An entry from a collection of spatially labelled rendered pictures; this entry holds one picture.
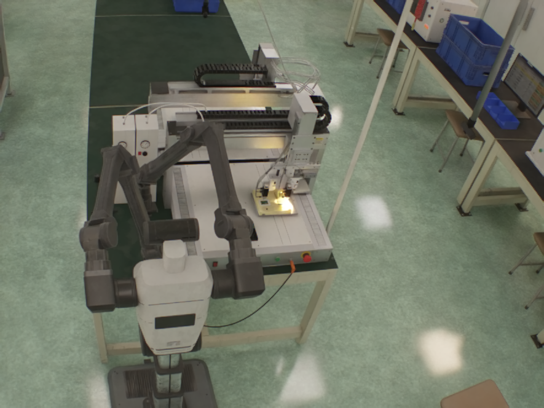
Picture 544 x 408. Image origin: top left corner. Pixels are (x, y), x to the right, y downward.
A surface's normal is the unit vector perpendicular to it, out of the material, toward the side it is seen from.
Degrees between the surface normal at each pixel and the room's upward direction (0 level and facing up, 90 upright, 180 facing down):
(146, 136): 90
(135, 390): 0
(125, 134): 90
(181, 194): 0
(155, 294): 90
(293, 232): 0
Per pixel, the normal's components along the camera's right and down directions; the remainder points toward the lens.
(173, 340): 0.25, 0.70
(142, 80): 0.15, -0.71
